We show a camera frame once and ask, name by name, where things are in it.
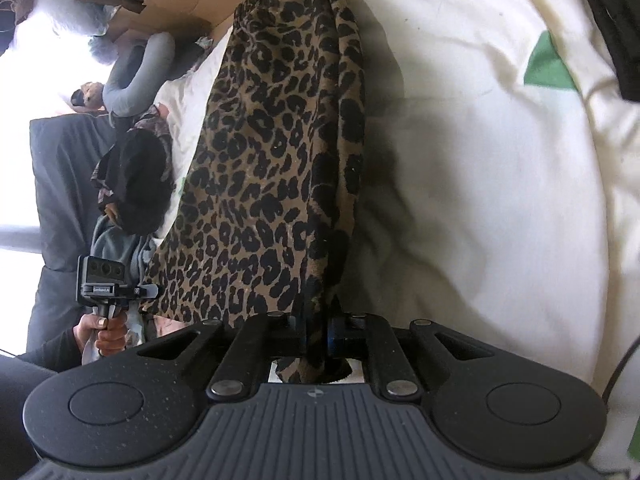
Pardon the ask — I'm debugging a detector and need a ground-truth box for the grey U-shaped pillow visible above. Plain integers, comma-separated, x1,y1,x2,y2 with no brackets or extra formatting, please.
102,31,176,118

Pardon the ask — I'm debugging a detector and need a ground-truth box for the grey-blue garment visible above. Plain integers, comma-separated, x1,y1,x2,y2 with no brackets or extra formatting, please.
90,215,158,321

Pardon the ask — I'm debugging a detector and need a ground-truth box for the small cardboard box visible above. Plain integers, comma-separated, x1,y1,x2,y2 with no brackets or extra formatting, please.
75,0,148,43

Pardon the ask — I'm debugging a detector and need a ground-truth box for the black garment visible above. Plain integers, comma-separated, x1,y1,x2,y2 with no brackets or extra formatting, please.
92,130,173,236

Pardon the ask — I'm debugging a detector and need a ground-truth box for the dark cloth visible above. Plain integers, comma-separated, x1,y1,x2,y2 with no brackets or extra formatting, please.
567,0,640,103

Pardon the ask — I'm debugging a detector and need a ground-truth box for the person's left forearm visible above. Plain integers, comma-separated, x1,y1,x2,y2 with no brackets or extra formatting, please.
15,327,83,373

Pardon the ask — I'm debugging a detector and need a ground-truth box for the clear plastic bag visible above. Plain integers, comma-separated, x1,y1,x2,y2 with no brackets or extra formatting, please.
30,0,121,63

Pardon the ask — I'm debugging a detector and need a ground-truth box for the white bed sheet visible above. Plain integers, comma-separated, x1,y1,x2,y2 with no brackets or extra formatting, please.
150,0,640,480

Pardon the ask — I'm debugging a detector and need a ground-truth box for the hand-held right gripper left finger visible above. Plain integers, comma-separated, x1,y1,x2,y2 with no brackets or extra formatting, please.
135,310,308,401

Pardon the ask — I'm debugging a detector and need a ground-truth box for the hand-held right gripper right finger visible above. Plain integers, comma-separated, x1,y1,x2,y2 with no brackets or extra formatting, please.
325,311,493,401

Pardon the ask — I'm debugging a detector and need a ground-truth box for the person's left hand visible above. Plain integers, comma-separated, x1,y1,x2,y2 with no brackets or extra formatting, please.
74,310,128,358

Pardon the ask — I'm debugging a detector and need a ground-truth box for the dark grey cushion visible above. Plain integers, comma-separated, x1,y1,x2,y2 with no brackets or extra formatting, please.
27,115,121,353

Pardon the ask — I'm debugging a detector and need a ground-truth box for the stuffed toy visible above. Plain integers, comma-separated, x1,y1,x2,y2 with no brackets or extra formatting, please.
70,81,108,111

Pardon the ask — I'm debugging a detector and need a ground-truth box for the black cloth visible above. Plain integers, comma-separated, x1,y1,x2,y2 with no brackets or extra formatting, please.
167,35,213,81

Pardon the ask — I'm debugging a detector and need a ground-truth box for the leopard print garment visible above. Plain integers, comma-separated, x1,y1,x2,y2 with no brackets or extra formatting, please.
145,0,371,386

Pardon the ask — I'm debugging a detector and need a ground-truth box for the floral patterned garment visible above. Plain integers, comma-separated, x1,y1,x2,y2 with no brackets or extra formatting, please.
127,102,173,136

